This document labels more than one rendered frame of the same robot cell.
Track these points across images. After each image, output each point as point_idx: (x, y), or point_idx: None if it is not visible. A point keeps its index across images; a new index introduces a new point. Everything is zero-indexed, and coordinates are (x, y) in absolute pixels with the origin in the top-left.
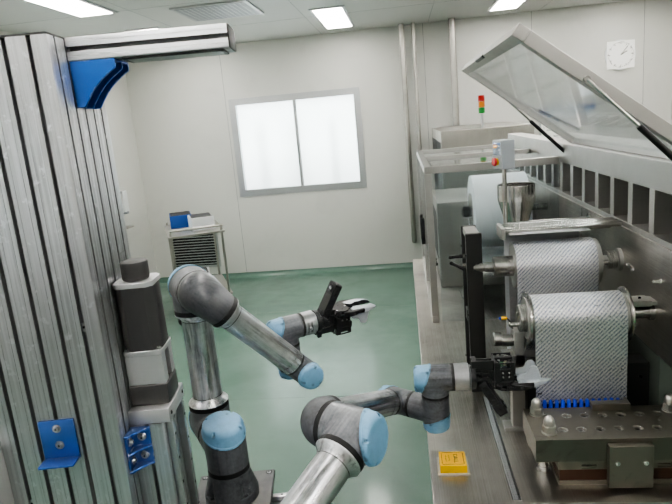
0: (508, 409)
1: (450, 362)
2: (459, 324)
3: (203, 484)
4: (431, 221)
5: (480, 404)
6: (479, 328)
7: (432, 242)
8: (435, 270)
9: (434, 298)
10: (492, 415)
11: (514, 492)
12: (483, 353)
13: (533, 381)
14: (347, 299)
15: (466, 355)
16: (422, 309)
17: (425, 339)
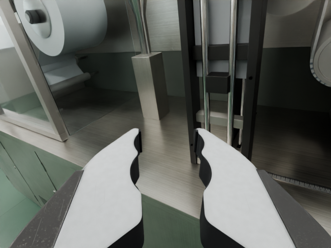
0: (306, 169)
1: (156, 165)
2: (89, 129)
3: None
4: (10, 12)
5: (285, 186)
6: (256, 94)
7: (24, 45)
8: (43, 81)
9: (54, 115)
10: (323, 188)
11: None
12: (254, 126)
13: None
14: (54, 195)
15: (192, 144)
16: (28, 137)
17: (83, 160)
